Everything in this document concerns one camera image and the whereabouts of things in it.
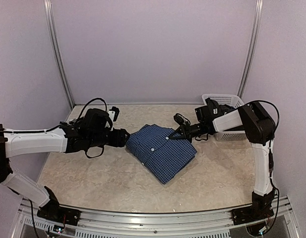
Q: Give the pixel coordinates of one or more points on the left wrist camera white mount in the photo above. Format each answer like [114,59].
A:
[113,113]

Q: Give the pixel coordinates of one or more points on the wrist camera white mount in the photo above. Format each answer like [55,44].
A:
[113,113]
[181,120]

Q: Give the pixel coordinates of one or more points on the right aluminium frame post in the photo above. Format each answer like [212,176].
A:
[251,47]

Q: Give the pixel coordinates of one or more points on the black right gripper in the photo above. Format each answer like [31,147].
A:
[186,132]

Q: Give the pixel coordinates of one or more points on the aluminium frame post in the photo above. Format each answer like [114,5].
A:
[57,53]
[251,47]

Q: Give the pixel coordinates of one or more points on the white plastic laundry basket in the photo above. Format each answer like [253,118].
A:
[225,126]

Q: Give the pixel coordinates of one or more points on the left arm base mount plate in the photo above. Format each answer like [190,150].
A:
[59,214]

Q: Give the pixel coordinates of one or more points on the front aluminium rail frame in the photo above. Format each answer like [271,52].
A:
[217,223]

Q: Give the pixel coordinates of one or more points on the blue checked long sleeve shirt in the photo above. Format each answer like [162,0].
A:
[162,156]

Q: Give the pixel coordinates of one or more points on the dark striped shirt in basket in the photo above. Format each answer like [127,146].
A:
[216,110]

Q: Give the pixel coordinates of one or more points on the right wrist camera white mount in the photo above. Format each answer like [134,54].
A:
[181,120]

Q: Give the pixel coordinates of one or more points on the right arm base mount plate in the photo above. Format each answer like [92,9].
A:
[249,214]

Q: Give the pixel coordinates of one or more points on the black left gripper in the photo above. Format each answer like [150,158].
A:
[119,140]

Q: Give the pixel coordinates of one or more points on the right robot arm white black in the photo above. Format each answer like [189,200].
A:
[259,128]

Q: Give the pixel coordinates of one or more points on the left aluminium frame post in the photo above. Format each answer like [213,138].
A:
[57,53]

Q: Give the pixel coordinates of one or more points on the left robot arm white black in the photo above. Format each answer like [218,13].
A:
[92,129]

